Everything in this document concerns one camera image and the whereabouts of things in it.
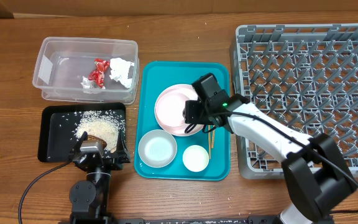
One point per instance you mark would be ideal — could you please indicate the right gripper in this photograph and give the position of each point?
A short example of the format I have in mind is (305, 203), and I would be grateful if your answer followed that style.
(189, 114)

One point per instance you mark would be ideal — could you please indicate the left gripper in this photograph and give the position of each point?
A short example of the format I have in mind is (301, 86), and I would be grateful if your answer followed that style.
(122, 155)

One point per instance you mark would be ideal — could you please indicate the white rice pile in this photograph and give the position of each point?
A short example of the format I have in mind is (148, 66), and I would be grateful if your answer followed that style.
(104, 125)

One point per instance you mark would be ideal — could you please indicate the wooden chopstick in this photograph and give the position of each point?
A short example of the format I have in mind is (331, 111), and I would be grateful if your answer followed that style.
(212, 138)
(209, 141)

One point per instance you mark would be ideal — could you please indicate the pink plate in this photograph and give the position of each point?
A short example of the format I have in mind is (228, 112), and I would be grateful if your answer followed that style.
(180, 131)

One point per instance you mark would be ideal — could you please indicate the grey bowl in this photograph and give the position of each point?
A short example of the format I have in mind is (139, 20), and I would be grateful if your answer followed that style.
(157, 148)

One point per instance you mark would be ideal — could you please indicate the red snack wrapper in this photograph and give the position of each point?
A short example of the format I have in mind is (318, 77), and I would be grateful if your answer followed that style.
(97, 75)

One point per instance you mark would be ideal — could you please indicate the white napkin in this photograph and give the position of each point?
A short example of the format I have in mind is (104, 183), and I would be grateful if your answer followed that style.
(119, 71)

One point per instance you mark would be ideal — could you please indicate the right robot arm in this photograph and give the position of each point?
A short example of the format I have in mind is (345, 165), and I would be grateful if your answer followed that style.
(315, 172)

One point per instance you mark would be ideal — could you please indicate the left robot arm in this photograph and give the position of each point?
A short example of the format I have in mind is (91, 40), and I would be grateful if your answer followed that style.
(89, 197)

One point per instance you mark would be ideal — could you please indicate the grey dishwasher rack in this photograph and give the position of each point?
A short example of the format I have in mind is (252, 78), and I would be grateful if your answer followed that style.
(304, 76)

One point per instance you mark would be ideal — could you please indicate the black rectangular tray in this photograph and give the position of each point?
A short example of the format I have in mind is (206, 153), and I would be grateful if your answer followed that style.
(59, 124)

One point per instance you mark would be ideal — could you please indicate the teal serving tray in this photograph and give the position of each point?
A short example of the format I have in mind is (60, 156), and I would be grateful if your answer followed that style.
(158, 76)

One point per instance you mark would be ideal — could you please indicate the small white dish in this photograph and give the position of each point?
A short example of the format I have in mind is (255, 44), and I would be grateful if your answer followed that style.
(195, 158)

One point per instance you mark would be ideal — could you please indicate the clear plastic storage bin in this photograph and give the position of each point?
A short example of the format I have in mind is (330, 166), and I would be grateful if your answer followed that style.
(64, 63)

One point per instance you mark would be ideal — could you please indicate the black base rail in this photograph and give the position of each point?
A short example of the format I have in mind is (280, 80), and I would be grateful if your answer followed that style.
(253, 219)

